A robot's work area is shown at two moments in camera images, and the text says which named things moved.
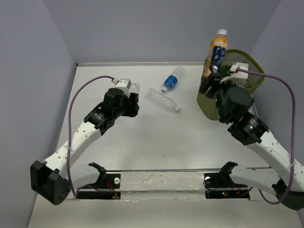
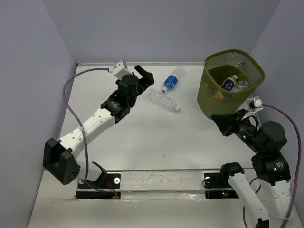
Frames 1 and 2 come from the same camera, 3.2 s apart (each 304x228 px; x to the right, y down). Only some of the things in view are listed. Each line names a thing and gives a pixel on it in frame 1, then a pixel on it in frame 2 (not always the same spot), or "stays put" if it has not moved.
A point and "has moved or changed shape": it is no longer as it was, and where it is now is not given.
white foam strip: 162,185 stays put
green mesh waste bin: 256,75 stays put
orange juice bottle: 217,49 has moved or changed shape
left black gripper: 133,109 -> 147,79
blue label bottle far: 172,80 stays put
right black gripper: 213,79 -> 227,123
